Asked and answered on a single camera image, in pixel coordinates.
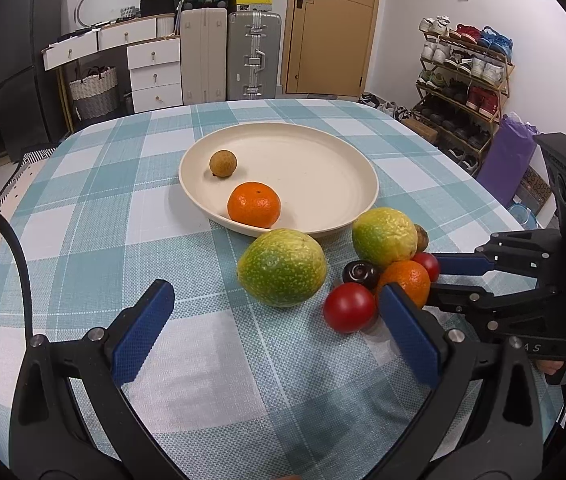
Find striped cloth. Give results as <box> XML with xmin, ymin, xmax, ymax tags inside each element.
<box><xmin>0</xmin><ymin>145</ymin><xmax>58</xmax><ymax>206</ymax></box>

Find grey oval hoop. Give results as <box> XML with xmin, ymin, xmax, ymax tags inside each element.
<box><xmin>77</xmin><ymin>0</ymin><xmax>149</xmax><ymax>28</ymax></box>

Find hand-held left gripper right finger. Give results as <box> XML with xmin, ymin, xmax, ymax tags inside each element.
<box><xmin>377</xmin><ymin>282</ymin><xmax>546</xmax><ymax>480</ymax></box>

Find large green yellow fruit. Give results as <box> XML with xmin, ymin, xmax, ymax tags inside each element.
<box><xmin>236</xmin><ymin>228</ymin><xmax>328</xmax><ymax>309</ymax></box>
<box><xmin>351</xmin><ymin>207</ymin><xmax>419</xmax><ymax>269</ymax></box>

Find silver suitcase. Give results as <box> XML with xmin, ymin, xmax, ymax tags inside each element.
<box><xmin>227</xmin><ymin>10</ymin><xmax>283</xmax><ymax>102</ymax></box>

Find purple bag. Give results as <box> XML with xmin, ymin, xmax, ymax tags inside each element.
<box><xmin>476</xmin><ymin>112</ymin><xmax>539</xmax><ymax>208</ymax></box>

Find pale blue bowl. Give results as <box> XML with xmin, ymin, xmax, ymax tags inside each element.
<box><xmin>508</xmin><ymin>202</ymin><xmax>539</xmax><ymax>229</ymax></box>

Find person's right hand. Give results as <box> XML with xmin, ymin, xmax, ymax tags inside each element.
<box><xmin>533</xmin><ymin>357</ymin><xmax>564</xmax><ymax>377</ymax></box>

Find rows of shoes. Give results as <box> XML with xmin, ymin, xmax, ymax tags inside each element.
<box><xmin>415</xmin><ymin>15</ymin><xmax>514</xmax><ymax>173</ymax></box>

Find wooden shoe rack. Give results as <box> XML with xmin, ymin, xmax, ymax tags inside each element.
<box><xmin>410</xmin><ymin>15</ymin><xmax>514</xmax><ymax>176</ymax></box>

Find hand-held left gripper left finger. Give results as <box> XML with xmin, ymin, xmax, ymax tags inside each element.
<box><xmin>10</xmin><ymin>279</ymin><xmax>186</xmax><ymax>480</ymax></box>

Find red tomato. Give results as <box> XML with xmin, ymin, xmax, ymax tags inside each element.
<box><xmin>410</xmin><ymin>252</ymin><xmax>441</xmax><ymax>283</ymax></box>
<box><xmin>323</xmin><ymin>282</ymin><xmax>378</xmax><ymax>334</ymax></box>

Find shoes lying loose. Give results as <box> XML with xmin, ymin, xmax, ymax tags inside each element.
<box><xmin>358</xmin><ymin>91</ymin><xmax>415</xmax><ymax>122</ymax></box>

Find orange mandarin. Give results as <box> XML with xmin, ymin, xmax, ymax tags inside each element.
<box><xmin>227</xmin><ymin>181</ymin><xmax>282</xmax><ymax>228</ymax></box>
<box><xmin>374</xmin><ymin>260</ymin><xmax>432</xmax><ymax>309</ymax></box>

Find dark grey refrigerator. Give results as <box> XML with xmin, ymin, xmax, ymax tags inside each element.
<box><xmin>0</xmin><ymin>0</ymin><xmax>71</xmax><ymax>161</ymax></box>

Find white drawer chest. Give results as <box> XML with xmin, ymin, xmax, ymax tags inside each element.
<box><xmin>127</xmin><ymin>37</ymin><xmax>184</xmax><ymax>114</ymax></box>

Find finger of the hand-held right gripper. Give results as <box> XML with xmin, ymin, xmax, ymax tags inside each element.
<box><xmin>433</xmin><ymin>230</ymin><xmax>561</xmax><ymax>278</ymax></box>
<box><xmin>423</xmin><ymin>282</ymin><xmax>564</xmax><ymax>346</ymax></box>

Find teal checked tablecloth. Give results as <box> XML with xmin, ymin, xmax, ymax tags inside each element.
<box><xmin>0</xmin><ymin>98</ymin><xmax>564</xmax><ymax>480</ymax></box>

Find wooden door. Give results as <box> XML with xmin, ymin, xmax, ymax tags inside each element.
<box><xmin>279</xmin><ymin>0</ymin><xmax>384</xmax><ymax>98</ymax></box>

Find dark purple plum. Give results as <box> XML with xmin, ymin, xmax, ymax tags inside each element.
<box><xmin>341</xmin><ymin>260</ymin><xmax>381</xmax><ymax>291</ymax></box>

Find cream round plate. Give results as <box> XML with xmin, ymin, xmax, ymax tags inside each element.
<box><xmin>179</xmin><ymin>122</ymin><xmax>380</xmax><ymax>240</ymax></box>

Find white ribbed bin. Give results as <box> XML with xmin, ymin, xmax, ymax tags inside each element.
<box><xmin>155</xmin><ymin>14</ymin><xmax>177</xmax><ymax>41</ymax></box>

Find woven basket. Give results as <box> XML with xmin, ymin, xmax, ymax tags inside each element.
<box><xmin>68</xmin><ymin>66</ymin><xmax>120</xmax><ymax>120</ymax></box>

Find small brown longan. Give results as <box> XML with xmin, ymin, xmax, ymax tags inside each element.
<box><xmin>209</xmin><ymin>149</ymin><xmax>238</xmax><ymax>178</ymax></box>

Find brown cardboard box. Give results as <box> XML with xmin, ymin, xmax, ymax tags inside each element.
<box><xmin>402</xmin><ymin>117</ymin><xmax>439</xmax><ymax>144</ymax></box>

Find white desk with drawers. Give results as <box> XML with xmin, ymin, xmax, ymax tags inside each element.
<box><xmin>42</xmin><ymin>14</ymin><xmax>159</xmax><ymax>72</ymax></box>

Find beige suitcase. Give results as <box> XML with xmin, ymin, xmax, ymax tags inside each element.
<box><xmin>179</xmin><ymin>7</ymin><xmax>229</xmax><ymax>106</ymax></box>

